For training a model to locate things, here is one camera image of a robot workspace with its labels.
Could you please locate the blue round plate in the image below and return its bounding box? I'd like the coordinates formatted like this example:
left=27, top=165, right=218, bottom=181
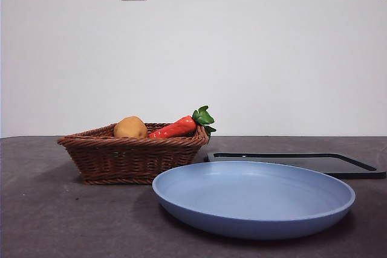
left=152, top=161, right=356, bottom=240

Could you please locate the orange carrot with green leaves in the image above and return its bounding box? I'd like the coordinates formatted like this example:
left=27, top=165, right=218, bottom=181
left=148, top=105, right=217, bottom=140

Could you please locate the yellow-brown potato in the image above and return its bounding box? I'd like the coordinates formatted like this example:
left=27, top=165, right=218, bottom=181
left=113, top=115, right=148, bottom=138

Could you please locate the brown wicker basket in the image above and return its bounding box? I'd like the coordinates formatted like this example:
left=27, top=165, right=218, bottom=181
left=57, top=122, right=210, bottom=185

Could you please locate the black cutting board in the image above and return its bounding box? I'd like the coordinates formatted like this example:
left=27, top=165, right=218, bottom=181
left=207, top=152, right=387, bottom=179

